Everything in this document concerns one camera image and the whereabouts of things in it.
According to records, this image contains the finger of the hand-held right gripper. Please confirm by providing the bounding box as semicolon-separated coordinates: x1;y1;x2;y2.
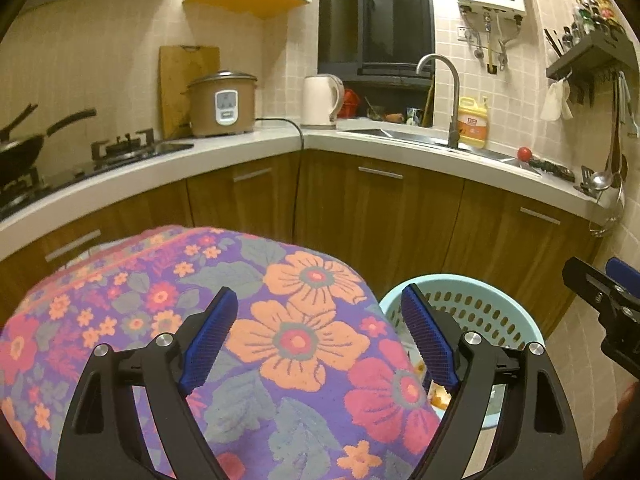
562;257;640;377
606;256;640;286

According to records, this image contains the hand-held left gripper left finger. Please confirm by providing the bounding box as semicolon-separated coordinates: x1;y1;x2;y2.
56;286;239;480

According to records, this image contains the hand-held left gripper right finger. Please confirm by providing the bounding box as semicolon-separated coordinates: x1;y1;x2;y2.
401;283;585;480

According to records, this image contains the light blue perforated plastic basket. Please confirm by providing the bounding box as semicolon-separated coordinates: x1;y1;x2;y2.
378;274;542;461

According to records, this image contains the person's right hand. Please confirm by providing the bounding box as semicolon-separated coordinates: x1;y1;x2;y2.
590;380;640;480

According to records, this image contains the floral purple orange cloth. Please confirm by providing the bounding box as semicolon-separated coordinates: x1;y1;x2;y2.
0;225;443;480

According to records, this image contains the steel ladle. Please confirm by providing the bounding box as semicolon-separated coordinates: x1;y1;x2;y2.
589;75;626;192

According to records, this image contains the black slotted spatula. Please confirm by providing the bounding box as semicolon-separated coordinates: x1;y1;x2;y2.
575;165;596;196

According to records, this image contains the dark long bumpy object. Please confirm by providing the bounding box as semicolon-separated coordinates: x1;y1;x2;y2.
531;158;576;181

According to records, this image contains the wooden kitchen cabinet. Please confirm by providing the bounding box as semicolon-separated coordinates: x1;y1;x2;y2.
0;150;603;341

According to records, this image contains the white hanging cloth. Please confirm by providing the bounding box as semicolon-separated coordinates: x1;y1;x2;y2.
540;79;573;122

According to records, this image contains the yellow detergent bottle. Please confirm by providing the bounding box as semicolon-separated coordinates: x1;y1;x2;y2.
457;96;490;150

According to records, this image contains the steel sink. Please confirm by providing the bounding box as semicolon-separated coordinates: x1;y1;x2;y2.
337;127;543;171

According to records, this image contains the black gas stove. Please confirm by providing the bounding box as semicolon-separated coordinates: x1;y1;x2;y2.
0;127;195;216

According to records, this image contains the steel kitchen faucet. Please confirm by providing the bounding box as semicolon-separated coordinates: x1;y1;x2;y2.
416;54;462;150

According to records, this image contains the dark chopsticks bundle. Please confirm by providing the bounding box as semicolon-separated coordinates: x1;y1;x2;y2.
544;27;566;56

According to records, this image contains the beige rice cooker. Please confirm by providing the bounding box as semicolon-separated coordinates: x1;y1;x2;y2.
186;71;258;138

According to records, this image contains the row of condiment bottles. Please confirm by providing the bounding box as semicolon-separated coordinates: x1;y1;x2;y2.
572;0;626;41

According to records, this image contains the white electric kettle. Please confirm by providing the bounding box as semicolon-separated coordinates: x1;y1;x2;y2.
301;74;346;128

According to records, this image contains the black wok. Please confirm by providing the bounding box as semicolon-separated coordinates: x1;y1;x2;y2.
0;104;97;181

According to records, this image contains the wooden cutting board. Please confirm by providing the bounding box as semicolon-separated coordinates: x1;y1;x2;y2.
159;45;221;140

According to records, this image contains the dark window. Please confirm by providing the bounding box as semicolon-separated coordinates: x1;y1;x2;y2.
317;0;436;78

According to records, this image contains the steel wire strainer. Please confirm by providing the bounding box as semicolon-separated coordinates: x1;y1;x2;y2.
590;180;627;238

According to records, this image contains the steel cabinet handle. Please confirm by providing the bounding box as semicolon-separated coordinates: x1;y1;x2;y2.
45;230;101;262
358;166;404;180
520;206;562;224
232;167;273;182

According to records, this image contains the black wall shelf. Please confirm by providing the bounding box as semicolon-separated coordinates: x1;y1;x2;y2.
546;35;638;106

